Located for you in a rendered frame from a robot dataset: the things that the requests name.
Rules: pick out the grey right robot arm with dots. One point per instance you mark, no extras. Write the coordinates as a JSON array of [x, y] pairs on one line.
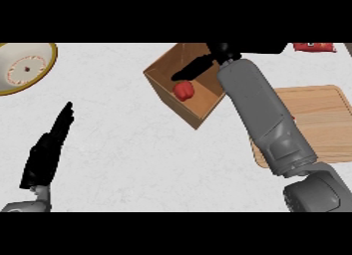
[[262, 113]]

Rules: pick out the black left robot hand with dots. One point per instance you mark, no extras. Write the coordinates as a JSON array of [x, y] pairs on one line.
[[44, 159]]

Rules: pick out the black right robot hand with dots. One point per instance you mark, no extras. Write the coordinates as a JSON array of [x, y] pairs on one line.
[[203, 64]]

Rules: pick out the black flat object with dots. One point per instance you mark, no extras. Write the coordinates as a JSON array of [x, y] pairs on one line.
[[264, 47]]

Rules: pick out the brown cardboard box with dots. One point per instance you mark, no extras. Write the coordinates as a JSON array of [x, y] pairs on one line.
[[175, 64]]

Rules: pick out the red snack bag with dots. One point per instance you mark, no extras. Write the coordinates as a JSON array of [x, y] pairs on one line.
[[314, 47]]

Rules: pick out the red bell pepper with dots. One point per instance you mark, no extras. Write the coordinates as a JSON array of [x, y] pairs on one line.
[[184, 91]]

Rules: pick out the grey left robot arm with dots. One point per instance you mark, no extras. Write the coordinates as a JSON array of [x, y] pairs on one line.
[[36, 204]]

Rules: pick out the pale wooden cutting board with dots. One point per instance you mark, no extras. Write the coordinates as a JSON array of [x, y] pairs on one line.
[[323, 126]]

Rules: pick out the cream bowl with yellow rim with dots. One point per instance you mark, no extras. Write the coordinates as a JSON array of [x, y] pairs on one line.
[[17, 68]]

